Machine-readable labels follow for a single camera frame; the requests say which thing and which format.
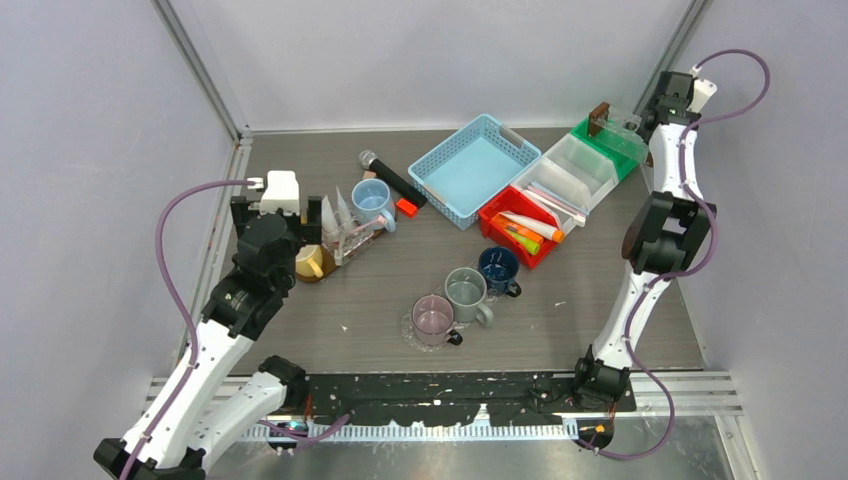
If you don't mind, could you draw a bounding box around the teal cap toothpaste tube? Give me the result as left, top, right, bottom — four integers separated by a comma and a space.
336, 187, 355, 232

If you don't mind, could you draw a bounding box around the pink cap toothpaste tube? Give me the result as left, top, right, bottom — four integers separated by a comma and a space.
321, 195, 339, 244

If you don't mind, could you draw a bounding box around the yellow mug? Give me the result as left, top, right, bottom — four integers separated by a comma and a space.
295, 245, 324, 279

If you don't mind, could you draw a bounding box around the clear acrylic toothbrush holder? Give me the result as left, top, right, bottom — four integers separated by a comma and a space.
322, 219, 377, 267

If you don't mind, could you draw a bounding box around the light blue mug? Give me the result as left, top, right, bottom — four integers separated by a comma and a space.
351, 178, 397, 232

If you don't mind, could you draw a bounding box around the grey toothbrush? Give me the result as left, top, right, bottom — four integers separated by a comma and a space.
333, 231, 347, 266

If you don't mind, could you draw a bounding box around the pink toothbrush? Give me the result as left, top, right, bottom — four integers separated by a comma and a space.
348, 215, 388, 236
525, 187, 588, 218

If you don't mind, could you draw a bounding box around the mauve mug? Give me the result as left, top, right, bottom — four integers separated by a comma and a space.
411, 294, 464, 346

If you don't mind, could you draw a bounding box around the grey mug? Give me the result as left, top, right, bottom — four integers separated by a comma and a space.
444, 267, 494, 327

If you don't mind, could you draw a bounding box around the orange cap toothpaste tube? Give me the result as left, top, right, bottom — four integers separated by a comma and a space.
501, 211, 565, 243

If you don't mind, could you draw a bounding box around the dark blue mug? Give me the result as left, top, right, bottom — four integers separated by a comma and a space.
478, 246, 523, 298

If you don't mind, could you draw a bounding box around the green toothpaste tube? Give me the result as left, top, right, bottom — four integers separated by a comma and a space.
508, 231, 541, 255

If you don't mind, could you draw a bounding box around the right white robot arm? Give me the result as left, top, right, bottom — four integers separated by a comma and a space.
570, 72, 716, 411

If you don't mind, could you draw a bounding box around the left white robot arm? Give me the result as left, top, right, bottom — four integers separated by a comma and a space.
93, 196, 322, 479

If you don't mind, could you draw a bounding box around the brown wooden oval tray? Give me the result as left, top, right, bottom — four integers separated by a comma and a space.
296, 230, 385, 284

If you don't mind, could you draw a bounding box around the white toothbrush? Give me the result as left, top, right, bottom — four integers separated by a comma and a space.
520, 190, 587, 227

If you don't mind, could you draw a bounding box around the green plastic bin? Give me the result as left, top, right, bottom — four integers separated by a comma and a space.
570, 118, 638, 180

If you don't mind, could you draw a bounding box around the black microphone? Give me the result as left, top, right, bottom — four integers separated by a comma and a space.
359, 150, 427, 208

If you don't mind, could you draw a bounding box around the red orange block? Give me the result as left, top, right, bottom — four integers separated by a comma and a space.
395, 198, 419, 219

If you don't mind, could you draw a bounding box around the white plastic bin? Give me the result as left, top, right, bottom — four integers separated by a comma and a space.
511, 132, 620, 232

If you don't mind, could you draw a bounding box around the light blue plastic basket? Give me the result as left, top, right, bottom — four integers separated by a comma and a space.
408, 114, 542, 230

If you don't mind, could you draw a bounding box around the red plastic bin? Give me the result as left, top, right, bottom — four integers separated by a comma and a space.
479, 186, 558, 269

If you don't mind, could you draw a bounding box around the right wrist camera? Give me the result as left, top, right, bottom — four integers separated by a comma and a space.
687, 65, 718, 113

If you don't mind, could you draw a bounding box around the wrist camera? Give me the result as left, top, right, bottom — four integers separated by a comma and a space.
247, 170, 301, 215
687, 65, 718, 113

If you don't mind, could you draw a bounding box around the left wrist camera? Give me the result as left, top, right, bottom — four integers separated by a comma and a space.
247, 170, 301, 215

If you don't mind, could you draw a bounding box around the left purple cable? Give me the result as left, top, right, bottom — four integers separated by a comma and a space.
117, 179, 352, 480

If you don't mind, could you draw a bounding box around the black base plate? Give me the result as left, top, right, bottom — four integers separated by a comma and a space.
275, 372, 636, 427

